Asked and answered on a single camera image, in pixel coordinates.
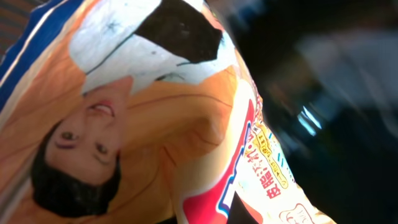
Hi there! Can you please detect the cream chips snack bag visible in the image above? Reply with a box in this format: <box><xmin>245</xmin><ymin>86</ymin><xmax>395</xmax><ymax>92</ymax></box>
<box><xmin>1</xmin><ymin>0</ymin><xmax>331</xmax><ymax>223</ymax></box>

